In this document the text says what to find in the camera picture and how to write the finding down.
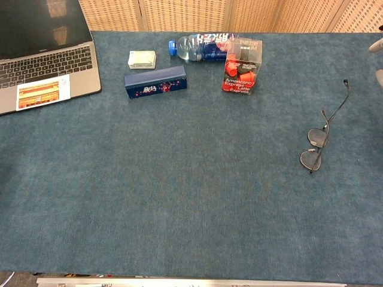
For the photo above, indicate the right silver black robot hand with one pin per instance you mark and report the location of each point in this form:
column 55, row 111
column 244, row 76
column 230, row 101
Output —
column 376, row 46

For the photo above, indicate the thin wire-frame eyeglasses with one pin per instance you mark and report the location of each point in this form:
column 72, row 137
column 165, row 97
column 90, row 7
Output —
column 311, row 160

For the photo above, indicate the clear box of coffee capsules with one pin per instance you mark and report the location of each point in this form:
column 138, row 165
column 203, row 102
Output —
column 240, row 74

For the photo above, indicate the clear bottle with blue label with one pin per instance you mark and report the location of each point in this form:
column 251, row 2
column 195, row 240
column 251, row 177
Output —
column 200, row 48

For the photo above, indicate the woven rattan folding screen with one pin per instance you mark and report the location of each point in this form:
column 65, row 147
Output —
column 185, row 15

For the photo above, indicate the long dark blue box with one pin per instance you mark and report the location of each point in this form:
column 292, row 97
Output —
column 155, row 82

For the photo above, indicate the small pale green box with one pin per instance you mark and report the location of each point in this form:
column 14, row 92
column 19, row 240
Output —
column 142, row 59

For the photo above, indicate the grey open laptop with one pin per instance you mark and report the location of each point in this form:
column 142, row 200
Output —
column 45, row 59

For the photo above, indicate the postcard with red palace picture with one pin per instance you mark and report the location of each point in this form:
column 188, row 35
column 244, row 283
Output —
column 42, row 93

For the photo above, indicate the aluminium profile rail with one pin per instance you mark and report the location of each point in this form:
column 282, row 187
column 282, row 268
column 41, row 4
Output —
column 191, row 282

